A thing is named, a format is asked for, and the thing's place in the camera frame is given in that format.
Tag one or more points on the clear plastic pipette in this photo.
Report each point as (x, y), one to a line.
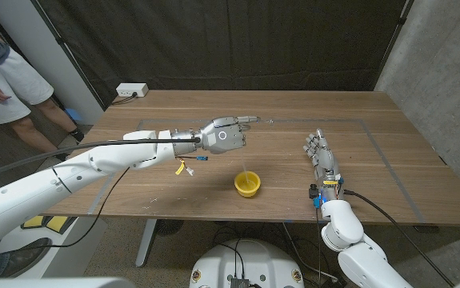
(245, 164)

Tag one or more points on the black fabric backdrop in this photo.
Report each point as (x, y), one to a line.
(233, 44)

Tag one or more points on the small blue object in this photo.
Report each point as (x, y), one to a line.
(74, 115)

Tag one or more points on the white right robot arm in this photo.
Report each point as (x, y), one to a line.
(349, 236)

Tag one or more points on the person in white shorts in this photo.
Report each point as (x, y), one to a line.
(9, 88)

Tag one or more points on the yellow plastic cup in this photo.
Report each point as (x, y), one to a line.
(247, 186)

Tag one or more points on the grey metal table leg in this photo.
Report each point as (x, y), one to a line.
(146, 242)

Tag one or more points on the dark round grille object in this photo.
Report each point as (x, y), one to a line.
(169, 226)

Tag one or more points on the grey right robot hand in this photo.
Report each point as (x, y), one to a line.
(325, 158)

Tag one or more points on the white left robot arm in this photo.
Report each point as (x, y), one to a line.
(53, 180)

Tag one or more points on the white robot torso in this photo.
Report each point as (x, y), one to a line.
(249, 262)

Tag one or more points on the white power strip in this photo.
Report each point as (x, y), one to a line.
(132, 89)

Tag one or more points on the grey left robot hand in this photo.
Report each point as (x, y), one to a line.
(223, 136)

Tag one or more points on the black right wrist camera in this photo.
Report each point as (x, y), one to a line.
(314, 192)

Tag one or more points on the black shoe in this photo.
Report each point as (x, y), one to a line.
(21, 260)

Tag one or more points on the black backdrop stand pole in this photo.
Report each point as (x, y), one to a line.
(59, 42)
(399, 24)

